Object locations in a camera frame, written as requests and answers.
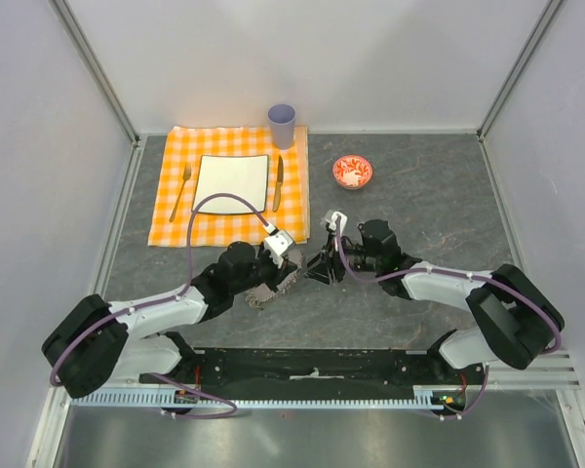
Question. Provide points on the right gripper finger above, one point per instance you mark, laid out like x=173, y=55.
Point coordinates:
x=327, y=277
x=320, y=263

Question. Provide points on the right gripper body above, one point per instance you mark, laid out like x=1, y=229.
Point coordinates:
x=355, y=253

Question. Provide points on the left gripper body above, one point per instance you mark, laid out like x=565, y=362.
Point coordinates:
x=267, y=271

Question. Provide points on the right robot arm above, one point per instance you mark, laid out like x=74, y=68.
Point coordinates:
x=514, y=321

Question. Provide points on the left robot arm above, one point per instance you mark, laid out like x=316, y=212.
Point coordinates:
x=100, y=341

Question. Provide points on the orange checkered cloth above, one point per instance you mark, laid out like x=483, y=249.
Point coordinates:
x=223, y=218

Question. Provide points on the red patterned bowl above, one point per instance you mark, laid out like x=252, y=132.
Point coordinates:
x=352, y=171

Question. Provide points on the white square plate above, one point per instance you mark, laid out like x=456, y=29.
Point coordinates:
x=243, y=176

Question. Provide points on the gold knife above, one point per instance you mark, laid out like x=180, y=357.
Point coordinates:
x=278, y=185

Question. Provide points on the gold fork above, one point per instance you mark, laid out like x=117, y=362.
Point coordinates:
x=186, y=175

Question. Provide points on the lilac plastic cup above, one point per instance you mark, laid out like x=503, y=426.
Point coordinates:
x=281, y=118

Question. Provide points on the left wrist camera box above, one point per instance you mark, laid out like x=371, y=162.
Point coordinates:
x=279, y=243

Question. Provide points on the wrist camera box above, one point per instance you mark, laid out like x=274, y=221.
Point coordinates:
x=334, y=221
x=279, y=243

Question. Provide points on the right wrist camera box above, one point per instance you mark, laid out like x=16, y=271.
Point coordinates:
x=334, y=221

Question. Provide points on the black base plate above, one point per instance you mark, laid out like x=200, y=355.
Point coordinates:
x=226, y=368

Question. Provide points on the slotted cable duct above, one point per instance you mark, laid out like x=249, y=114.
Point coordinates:
x=171, y=398

